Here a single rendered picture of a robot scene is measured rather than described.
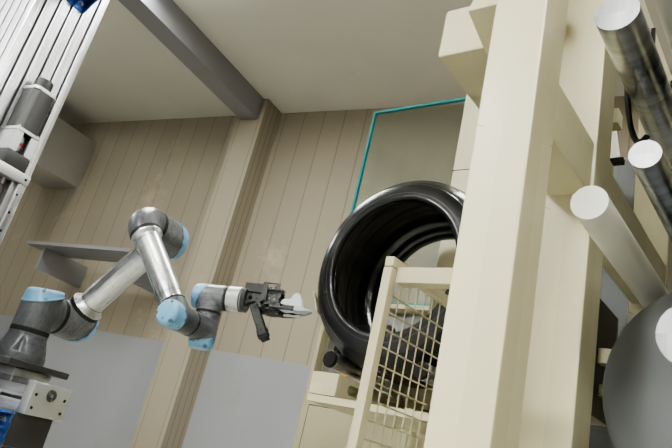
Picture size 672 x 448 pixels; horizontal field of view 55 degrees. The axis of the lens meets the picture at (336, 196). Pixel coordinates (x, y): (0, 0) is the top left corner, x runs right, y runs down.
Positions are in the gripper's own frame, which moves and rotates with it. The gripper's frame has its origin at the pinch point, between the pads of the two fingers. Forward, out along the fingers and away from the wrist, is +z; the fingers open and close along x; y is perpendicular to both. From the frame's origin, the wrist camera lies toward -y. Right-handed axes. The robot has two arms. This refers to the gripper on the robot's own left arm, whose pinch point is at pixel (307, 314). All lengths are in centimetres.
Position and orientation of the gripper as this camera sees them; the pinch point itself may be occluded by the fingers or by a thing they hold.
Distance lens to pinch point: 191.5
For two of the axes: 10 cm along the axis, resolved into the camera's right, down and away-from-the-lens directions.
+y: 1.6, -8.6, 4.8
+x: 1.3, 5.0, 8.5
